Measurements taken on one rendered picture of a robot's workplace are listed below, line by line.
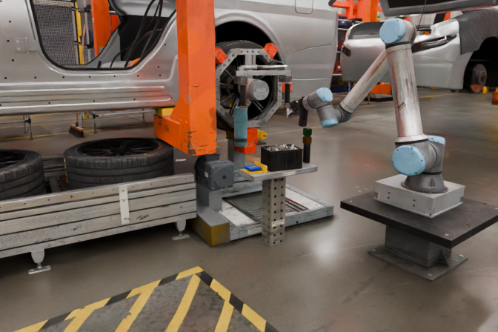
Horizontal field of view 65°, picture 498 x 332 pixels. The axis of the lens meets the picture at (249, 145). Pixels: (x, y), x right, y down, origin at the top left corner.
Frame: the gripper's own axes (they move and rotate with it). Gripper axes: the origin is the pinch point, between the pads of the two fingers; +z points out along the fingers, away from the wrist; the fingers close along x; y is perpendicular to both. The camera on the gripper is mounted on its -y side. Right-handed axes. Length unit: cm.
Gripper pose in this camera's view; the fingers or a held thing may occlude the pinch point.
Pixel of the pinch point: (288, 118)
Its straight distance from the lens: 248.5
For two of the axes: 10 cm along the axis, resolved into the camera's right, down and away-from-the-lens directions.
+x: -8.2, 1.2, -5.6
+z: -5.2, 2.6, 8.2
